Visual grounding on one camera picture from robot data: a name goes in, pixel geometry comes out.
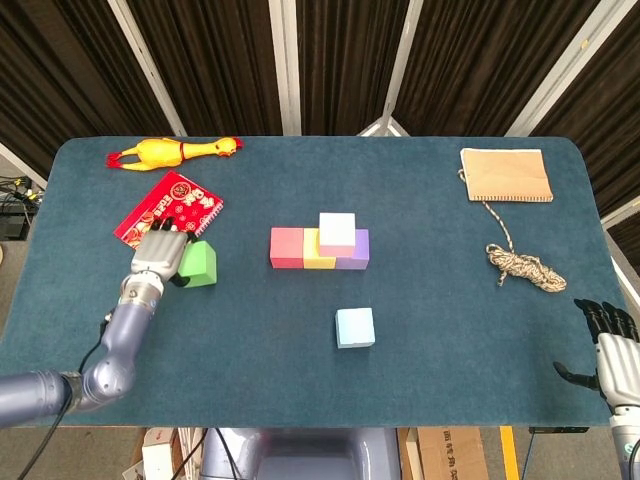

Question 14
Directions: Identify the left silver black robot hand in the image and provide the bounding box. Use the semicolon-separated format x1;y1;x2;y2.
129;215;201;291

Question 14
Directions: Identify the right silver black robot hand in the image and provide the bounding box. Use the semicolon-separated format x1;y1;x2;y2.
552;298;640;417

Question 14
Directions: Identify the green foam cube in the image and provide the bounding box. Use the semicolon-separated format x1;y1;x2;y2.
177;239;219;289

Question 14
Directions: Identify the red foam cube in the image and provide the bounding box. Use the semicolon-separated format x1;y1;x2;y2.
269;227;305;270

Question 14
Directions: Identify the yellow foam cube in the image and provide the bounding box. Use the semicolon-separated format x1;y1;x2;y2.
302;227;337;270

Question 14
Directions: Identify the pink and white foam cube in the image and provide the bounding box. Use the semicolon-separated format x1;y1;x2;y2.
318;212;357;258

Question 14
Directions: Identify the purple foam cube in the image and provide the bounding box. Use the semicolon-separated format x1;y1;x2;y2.
335;228;371;272

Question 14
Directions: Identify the red spiral notebook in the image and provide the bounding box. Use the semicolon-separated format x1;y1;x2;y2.
113;170;225;251

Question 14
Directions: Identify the yellow rubber chicken toy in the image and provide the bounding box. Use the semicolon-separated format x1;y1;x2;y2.
105;136;245;174

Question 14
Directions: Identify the black equipment box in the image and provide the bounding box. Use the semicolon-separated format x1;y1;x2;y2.
0;212;29;241

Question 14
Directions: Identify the brown cardboard box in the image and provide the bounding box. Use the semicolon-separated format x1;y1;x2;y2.
417;427;489;480

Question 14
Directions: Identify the dark brown curtain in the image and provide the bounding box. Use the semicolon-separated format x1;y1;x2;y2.
0;0;640;261

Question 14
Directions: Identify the white cardboard box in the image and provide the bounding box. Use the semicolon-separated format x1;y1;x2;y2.
141;427;181;480

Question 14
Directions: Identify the light blue foam cube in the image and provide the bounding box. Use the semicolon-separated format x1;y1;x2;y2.
334;307;376;350

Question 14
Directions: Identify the brown kraft spiral notebook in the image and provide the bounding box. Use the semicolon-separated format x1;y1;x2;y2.
459;147;555;204

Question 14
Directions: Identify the grey-blue robot torso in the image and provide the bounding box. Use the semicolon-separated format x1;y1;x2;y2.
199;427;401;480

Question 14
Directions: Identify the beige braided rope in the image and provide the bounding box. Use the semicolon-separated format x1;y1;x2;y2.
457;168;568;294

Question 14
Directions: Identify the white partition frame post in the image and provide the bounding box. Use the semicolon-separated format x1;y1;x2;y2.
268;0;303;136
599;199;640;229
0;142;49;189
107;0;187;137
504;0;617;137
357;0;425;138

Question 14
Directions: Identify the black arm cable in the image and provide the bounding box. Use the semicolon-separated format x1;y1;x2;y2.
24;309;117;480

